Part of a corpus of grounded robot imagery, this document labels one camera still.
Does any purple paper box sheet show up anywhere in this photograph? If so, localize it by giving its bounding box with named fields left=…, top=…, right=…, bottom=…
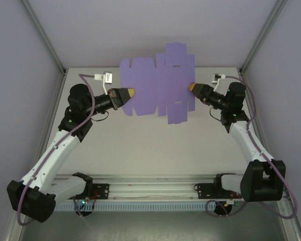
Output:
left=119, top=42, right=196, bottom=126

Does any black mounting plate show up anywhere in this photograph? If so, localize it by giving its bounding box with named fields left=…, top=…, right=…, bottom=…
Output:
left=194, top=182, right=218, bottom=200
left=90, top=183, right=110, bottom=200

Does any grey metal panel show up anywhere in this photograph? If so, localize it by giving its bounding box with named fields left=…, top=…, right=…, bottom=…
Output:
left=20, top=210, right=285, bottom=241

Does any aluminium side rail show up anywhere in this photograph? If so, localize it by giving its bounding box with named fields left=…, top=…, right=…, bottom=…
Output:
left=238, top=68, right=278, bottom=166
left=37, top=70, right=67, bottom=164

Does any thin black cable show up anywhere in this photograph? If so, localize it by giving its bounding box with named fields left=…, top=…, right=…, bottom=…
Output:
left=91, top=110, right=111, bottom=124
left=209, top=105, right=223, bottom=122

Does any aluminium frame post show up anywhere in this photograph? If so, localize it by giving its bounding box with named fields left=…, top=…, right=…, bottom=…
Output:
left=21, top=0, right=67, bottom=75
left=239, top=0, right=288, bottom=75

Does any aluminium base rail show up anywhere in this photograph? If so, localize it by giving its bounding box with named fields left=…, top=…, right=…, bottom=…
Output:
left=50, top=174, right=245, bottom=201

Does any white slotted cable duct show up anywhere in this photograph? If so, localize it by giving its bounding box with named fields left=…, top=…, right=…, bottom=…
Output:
left=54, top=202, right=209, bottom=212

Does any aluminium corner post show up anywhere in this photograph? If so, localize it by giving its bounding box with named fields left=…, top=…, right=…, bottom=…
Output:
left=4, top=214, right=22, bottom=241
left=277, top=200, right=301, bottom=241

